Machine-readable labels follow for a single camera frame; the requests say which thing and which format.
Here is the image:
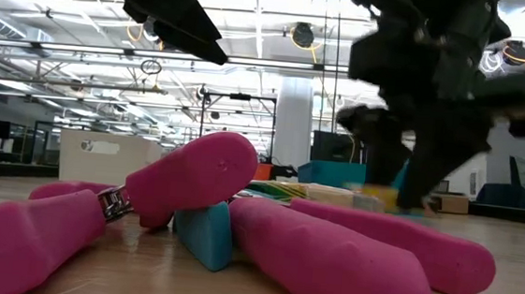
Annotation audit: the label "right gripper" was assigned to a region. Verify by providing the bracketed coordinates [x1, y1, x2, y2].
[329, 0, 516, 217]

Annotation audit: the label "yellow green crayon box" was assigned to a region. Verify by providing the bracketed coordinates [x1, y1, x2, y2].
[243, 178, 387, 214]
[359, 184, 400, 213]

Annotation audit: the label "pink-handled pliers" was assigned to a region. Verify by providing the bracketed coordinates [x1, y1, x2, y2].
[0, 174, 138, 294]
[121, 124, 263, 240]
[221, 191, 502, 294]

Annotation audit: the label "blue wedge eraser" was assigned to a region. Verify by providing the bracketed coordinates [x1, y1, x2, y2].
[168, 198, 240, 275]

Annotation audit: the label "blue plastic bin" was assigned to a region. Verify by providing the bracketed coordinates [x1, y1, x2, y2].
[295, 152, 411, 195]

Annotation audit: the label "dark blue beanbag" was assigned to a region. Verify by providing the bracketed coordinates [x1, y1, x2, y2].
[474, 181, 525, 210]

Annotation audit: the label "white building column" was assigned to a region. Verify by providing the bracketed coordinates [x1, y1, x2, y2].
[272, 75, 316, 169]

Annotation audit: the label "white plastic bin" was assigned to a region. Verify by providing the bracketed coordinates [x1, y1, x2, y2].
[56, 127, 167, 191]

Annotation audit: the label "black hanging cable ring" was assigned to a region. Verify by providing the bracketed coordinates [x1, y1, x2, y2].
[139, 58, 164, 77]

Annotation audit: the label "black metal frame rig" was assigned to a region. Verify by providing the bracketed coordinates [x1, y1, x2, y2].
[197, 90, 279, 164]

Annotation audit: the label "thin black hanging cable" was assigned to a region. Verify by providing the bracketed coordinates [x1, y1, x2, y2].
[328, 2, 345, 135]
[314, 0, 330, 134]

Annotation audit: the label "black aluminium table frame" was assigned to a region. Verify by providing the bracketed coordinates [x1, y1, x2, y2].
[0, 159, 525, 221]

